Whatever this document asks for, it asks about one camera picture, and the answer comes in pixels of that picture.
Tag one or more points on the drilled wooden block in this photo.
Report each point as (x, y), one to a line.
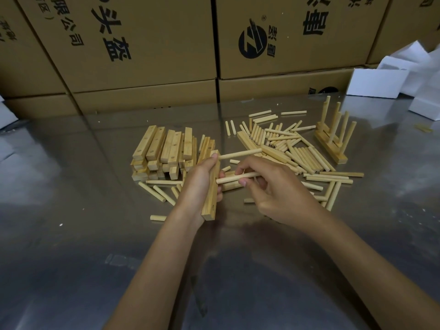
(247, 142)
(210, 209)
(327, 131)
(335, 156)

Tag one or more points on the person's left forearm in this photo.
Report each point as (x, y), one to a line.
(154, 278)

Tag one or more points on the person's right forearm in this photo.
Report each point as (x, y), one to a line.
(371, 271)

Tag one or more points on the pile of wooden dowels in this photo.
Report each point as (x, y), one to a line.
(309, 158)

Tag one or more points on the shiny metal table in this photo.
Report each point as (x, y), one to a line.
(68, 202)

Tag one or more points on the person's right hand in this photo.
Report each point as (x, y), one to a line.
(285, 195)

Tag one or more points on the stack of brown cardboard boxes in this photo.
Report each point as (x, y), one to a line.
(172, 41)

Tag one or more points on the pile of drilled wooden bars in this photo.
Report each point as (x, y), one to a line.
(144, 142)

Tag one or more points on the stack of white foam blocks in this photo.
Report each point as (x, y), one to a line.
(7, 116)
(426, 85)

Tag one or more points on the person's left hand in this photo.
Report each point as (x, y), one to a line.
(194, 195)

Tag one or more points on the clear tape patch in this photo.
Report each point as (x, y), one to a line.
(122, 261)

